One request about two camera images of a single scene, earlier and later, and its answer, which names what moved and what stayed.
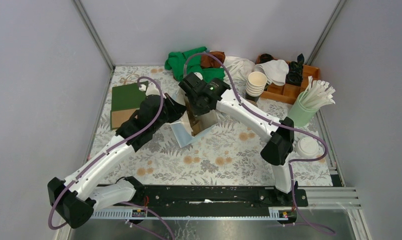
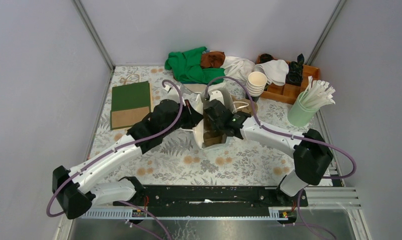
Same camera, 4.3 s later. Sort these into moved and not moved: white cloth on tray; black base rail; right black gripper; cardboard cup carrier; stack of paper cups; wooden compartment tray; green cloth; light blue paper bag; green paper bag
Moved: right black gripper; cardboard cup carrier; light blue paper bag
Not moved: stack of paper cups; green cloth; white cloth on tray; black base rail; green paper bag; wooden compartment tray
